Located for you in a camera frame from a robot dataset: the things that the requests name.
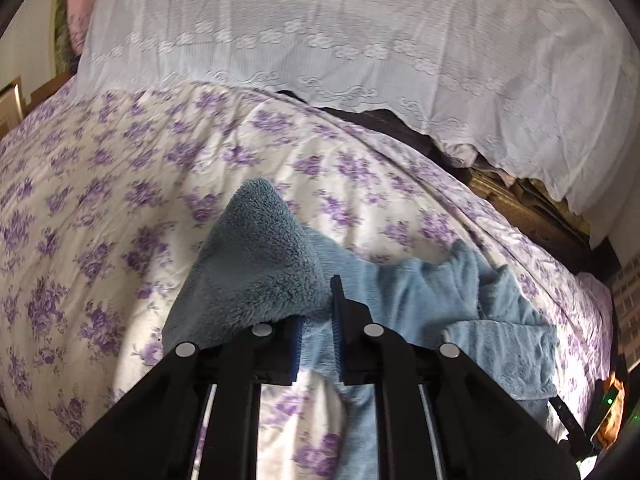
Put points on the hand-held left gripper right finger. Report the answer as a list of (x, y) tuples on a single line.
[(337, 347)]

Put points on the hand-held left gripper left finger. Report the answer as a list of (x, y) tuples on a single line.
[(298, 347)]

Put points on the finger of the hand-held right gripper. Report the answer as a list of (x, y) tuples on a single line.
[(567, 417)]

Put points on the blue fleece garment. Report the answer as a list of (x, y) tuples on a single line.
[(260, 260)]

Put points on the dark wooden furniture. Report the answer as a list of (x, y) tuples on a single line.
[(530, 210)]

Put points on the purple floral bed sheet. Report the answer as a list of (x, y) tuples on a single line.
[(125, 210)]

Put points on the white lace cloth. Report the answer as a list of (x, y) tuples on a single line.
[(325, 20)]

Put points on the wooden picture frame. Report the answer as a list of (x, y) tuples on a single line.
[(11, 102)]

